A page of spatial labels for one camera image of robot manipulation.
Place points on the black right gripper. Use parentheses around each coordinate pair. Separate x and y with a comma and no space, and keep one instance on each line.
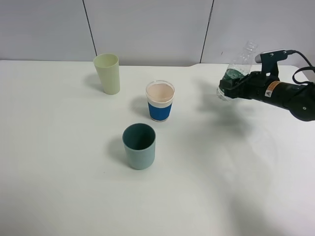
(256,85)

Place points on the clear water bottle green label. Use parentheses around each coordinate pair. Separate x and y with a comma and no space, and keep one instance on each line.
(241,65)

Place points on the teal green plastic cup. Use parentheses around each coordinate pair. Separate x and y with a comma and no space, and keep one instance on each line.
(140,144)

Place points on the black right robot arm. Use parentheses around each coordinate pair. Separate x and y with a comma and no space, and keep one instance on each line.
(298,99)

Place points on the light green tall plastic cup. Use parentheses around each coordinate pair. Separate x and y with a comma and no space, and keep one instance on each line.
(107,67)

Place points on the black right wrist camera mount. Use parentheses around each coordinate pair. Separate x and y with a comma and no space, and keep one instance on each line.
(269,61)

